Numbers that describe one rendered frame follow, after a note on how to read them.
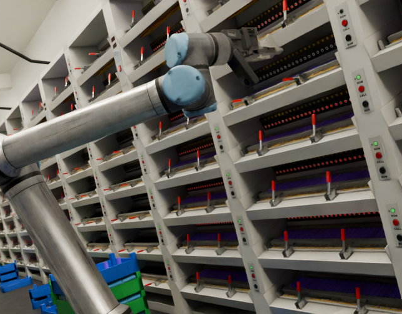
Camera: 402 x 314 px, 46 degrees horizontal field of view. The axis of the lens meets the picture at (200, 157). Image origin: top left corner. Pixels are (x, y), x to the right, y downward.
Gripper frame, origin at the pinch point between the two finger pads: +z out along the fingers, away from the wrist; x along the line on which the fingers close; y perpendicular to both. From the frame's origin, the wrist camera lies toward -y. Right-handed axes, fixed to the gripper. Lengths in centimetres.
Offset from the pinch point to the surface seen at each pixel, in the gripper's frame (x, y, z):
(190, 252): 99, -66, 14
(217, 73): 42.5, 7.0, 9.9
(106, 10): 121, 66, 7
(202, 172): 69, -30, 11
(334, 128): -1.0, -25.1, 17.2
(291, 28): 0.4, 8.3, 9.5
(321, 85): -5.4, -11.7, 10.5
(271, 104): 17.9, -12.1, 10.7
